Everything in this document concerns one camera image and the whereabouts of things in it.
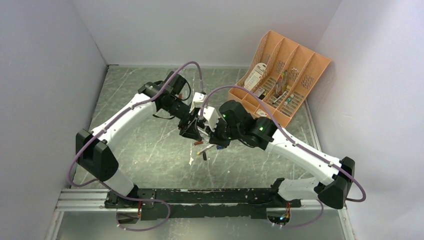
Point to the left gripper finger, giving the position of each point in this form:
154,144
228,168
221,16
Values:
201,126
190,133

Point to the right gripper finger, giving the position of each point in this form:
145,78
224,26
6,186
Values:
210,135
217,142

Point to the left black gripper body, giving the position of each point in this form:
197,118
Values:
186,117

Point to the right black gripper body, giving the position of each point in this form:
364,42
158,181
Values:
222,133

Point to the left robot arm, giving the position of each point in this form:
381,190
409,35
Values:
95,148

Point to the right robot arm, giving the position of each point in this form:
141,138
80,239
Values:
332,177

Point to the white product card package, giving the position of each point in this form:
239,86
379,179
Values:
255,76

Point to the markers in organizer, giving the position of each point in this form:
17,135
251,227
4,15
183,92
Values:
279,94

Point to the orange plastic desk organizer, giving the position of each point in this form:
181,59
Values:
280,53

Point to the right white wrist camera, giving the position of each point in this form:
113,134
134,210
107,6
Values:
211,116

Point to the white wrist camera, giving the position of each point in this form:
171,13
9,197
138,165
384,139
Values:
198,100
211,116

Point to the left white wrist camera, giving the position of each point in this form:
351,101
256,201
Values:
198,100

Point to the aluminium rail frame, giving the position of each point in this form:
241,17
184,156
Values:
92,200

